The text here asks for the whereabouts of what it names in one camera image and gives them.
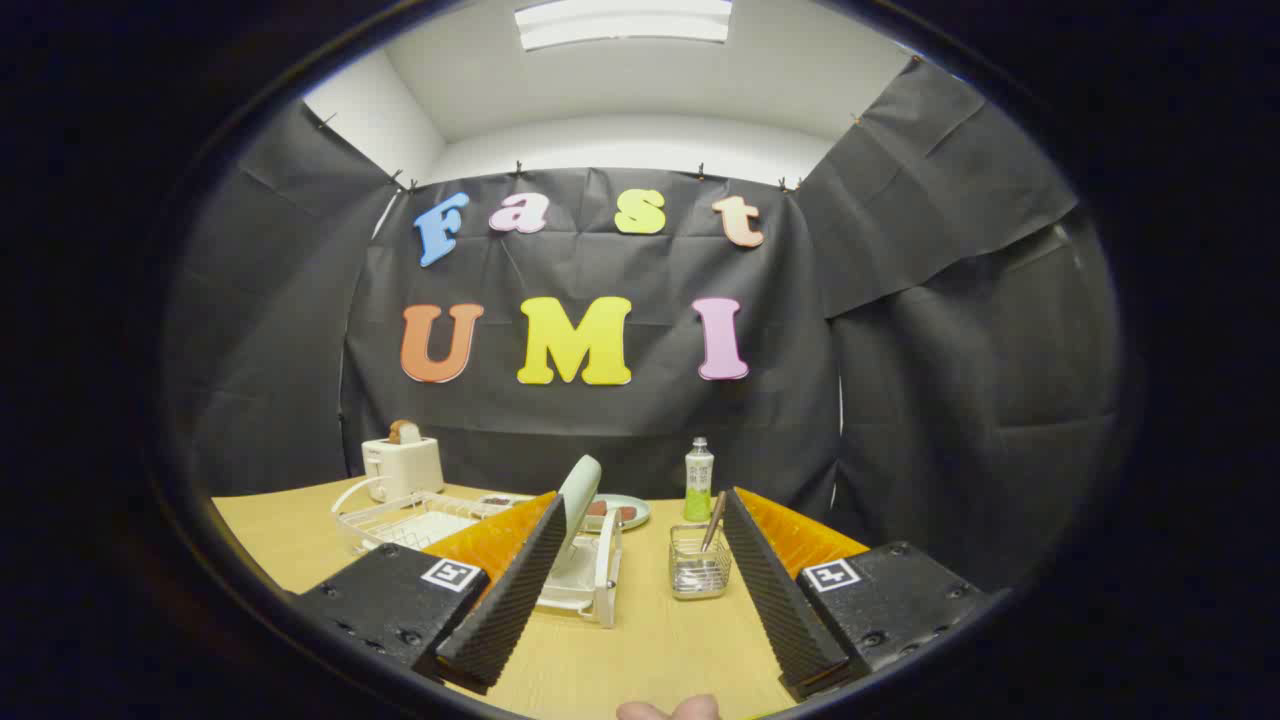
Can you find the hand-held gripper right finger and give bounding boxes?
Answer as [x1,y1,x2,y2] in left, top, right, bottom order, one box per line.
[721,487,993,701]

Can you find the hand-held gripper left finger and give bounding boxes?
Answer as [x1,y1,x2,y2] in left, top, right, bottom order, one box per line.
[295,491,569,693]

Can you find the clear wire basket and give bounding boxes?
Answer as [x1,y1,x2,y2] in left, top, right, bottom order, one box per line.
[669,523,733,601]

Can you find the metal spoon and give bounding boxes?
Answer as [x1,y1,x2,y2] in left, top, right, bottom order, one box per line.
[690,490,728,591]

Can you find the white wire dish rack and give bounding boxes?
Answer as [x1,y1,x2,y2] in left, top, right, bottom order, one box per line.
[332,476,623,628]

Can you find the pale green plate with patties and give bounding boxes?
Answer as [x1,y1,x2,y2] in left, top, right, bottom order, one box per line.
[585,493,652,532]

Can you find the white and green bottle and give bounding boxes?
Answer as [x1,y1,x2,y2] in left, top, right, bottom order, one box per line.
[684,437,715,523]

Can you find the cream white toaster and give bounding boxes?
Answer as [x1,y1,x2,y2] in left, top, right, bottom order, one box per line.
[361,436,445,503]

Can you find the black backdrop cloth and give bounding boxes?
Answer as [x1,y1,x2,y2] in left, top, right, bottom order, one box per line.
[165,58,1121,591]

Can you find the ceiling light panel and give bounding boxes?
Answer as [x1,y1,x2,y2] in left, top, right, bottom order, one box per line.
[514,0,734,52]

